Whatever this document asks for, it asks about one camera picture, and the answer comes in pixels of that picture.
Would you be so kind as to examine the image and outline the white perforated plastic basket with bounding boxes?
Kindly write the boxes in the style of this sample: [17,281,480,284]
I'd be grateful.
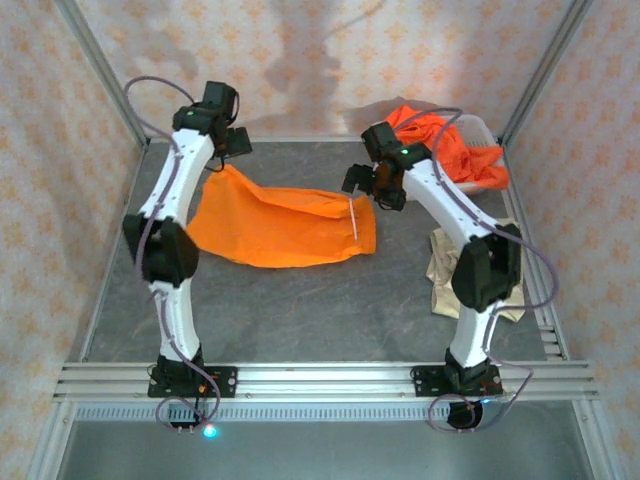
[447,113,505,196]

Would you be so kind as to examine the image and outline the beige shorts with drawstring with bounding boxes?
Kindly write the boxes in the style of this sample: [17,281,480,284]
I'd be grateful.
[424,215,527,324]

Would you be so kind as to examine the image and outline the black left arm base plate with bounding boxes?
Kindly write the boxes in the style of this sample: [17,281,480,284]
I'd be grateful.
[147,366,238,400]

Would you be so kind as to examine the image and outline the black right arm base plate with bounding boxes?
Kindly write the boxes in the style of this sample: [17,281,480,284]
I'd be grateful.
[409,364,502,399]

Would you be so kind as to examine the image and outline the aluminium table side rail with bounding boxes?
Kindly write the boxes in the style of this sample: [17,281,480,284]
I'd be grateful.
[502,144,571,362]
[81,142,149,362]

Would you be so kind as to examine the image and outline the light orange shorts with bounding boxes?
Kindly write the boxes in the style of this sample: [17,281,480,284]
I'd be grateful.
[185,164,379,270]

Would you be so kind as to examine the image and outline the black connector with status light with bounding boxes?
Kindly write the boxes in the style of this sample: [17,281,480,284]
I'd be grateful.
[169,419,219,440]

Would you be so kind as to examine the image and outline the grey sheet metal panel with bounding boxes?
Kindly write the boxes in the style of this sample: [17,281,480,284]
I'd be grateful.
[57,419,599,480]

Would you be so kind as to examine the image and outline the aluminium frame post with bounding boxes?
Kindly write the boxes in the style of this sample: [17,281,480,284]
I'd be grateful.
[498,0,594,147]
[53,0,151,149]

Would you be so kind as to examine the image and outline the aluminium mounting rail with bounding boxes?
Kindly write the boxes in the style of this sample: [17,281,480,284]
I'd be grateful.
[53,360,599,402]

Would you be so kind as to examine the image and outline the short aluminium frame leg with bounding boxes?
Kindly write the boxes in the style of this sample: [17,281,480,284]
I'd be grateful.
[27,402,76,480]
[572,399,624,480]

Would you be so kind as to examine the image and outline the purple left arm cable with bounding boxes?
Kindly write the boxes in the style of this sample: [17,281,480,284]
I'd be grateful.
[123,75,224,437]

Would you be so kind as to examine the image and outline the red-orange shorts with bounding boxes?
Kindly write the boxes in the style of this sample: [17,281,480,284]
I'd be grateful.
[382,105,511,191]

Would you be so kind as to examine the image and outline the slotted grey cable duct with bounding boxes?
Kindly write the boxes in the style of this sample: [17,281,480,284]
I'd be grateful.
[74,403,576,422]

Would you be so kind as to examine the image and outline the thin aluminium table edge rail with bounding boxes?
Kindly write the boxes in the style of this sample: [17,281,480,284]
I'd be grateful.
[144,133,374,145]

